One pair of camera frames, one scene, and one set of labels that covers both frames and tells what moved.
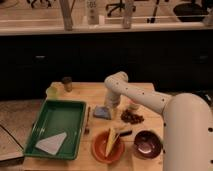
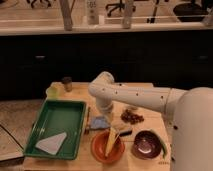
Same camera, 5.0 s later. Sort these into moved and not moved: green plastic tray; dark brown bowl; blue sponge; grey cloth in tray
Moved: blue sponge
Not moved: grey cloth in tray; dark brown bowl; green plastic tray
